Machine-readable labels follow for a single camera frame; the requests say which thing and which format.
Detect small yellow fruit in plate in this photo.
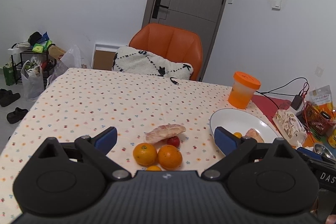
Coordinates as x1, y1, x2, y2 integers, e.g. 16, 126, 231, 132
234, 132, 243, 138

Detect red table mat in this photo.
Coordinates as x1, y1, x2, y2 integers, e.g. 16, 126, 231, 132
252, 95, 291, 123

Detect small yellow kumquat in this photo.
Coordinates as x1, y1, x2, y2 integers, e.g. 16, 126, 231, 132
146, 165, 162, 171

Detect small red fruit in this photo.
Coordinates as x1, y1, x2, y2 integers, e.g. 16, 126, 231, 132
167, 136, 180, 148

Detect black slippers pair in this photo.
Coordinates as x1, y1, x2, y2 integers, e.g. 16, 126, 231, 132
0, 89, 21, 107

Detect green packets on shelf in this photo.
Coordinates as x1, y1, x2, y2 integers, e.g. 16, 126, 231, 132
28, 32, 53, 53

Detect floral cream tablecloth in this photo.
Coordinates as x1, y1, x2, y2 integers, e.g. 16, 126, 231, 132
1, 68, 231, 223

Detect black shoe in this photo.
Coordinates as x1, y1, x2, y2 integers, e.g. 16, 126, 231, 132
6, 107, 29, 124

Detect green shopping bag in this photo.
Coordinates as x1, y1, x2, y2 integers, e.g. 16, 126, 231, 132
3, 63, 15, 86

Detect red wire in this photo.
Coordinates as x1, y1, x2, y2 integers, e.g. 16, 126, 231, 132
299, 82, 310, 106

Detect white black fluffy cushion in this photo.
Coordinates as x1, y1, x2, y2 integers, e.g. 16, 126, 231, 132
112, 46, 194, 80

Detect yellow snack packet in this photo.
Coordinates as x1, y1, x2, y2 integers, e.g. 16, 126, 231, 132
309, 85, 334, 118

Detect clear plastic bag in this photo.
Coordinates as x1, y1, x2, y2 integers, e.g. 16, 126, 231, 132
47, 46, 81, 85

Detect black cable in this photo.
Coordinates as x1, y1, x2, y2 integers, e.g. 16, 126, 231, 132
256, 77, 310, 110

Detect black metal shelf rack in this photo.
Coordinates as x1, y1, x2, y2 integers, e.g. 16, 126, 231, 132
9, 48, 58, 86

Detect orange lidded plastic cup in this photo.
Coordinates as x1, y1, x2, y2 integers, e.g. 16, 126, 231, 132
228, 71, 261, 109

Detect floral tissue pack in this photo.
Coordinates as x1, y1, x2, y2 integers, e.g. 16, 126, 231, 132
272, 109, 307, 147

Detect red wire basket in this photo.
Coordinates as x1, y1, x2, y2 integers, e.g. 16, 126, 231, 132
302, 102, 335, 135

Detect white plate blue rim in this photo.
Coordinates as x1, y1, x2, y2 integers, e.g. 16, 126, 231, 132
210, 109, 278, 143

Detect black power adapter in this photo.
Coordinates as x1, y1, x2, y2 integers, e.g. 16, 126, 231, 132
290, 94, 303, 111

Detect person's right hand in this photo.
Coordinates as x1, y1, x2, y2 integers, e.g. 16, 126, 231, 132
325, 214, 336, 224

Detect white light switch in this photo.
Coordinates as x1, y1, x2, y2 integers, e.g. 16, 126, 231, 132
272, 0, 282, 11

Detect large orange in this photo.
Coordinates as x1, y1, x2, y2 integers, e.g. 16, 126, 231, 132
158, 145, 183, 170
133, 143, 157, 166

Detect orange leather chair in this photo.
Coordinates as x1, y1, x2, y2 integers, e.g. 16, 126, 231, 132
129, 23, 203, 81

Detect white plastic bag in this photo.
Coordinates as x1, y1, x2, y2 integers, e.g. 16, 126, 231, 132
21, 60, 45, 101

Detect black door handle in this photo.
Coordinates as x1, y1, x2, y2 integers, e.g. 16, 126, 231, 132
151, 0, 169, 19

